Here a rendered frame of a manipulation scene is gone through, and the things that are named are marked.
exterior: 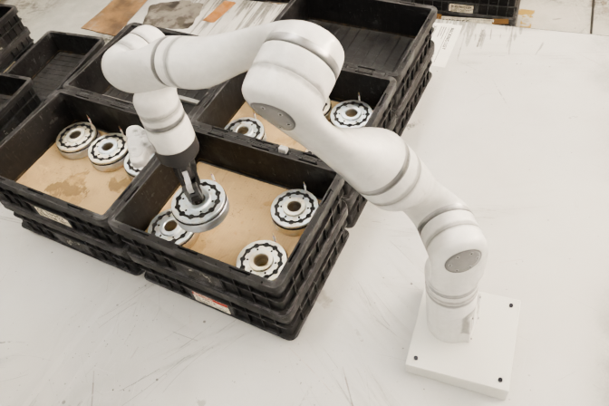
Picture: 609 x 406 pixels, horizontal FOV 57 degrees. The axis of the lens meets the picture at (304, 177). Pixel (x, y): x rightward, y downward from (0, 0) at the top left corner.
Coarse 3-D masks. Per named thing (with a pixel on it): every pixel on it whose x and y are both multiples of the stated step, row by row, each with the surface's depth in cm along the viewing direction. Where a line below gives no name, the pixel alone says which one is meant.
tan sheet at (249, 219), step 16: (208, 176) 131; (224, 176) 131; (240, 176) 130; (240, 192) 127; (256, 192) 126; (272, 192) 126; (240, 208) 124; (256, 208) 123; (224, 224) 122; (240, 224) 121; (256, 224) 121; (272, 224) 120; (208, 240) 119; (224, 240) 119; (240, 240) 118; (256, 240) 118; (272, 240) 117; (288, 240) 117; (224, 256) 116; (288, 256) 114
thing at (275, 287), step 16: (240, 144) 123; (256, 144) 122; (304, 160) 118; (144, 176) 120; (336, 176) 114; (336, 192) 112; (320, 208) 109; (112, 224) 112; (320, 224) 109; (144, 240) 110; (160, 240) 108; (304, 240) 104; (192, 256) 105; (208, 256) 105; (224, 272) 103; (288, 272) 100; (256, 288) 102; (272, 288) 99
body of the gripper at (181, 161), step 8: (192, 144) 95; (184, 152) 94; (192, 152) 96; (160, 160) 96; (168, 160) 95; (176, 160) 95; (184, 160) 95; (176, 168) 96; (184, 168) 96; (192, 176) 99
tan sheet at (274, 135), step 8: (336, 104) 142; (240, 112) 144; (248, 112) 144; (232, 120) 143; (264, 120) 142; (328, 120) 139; (272, 128) 139; (272, 136) 138; (280, 136) 137; (288, 136) 137; (280, 144) 135; (288, 144) 135; (296, 144) 135
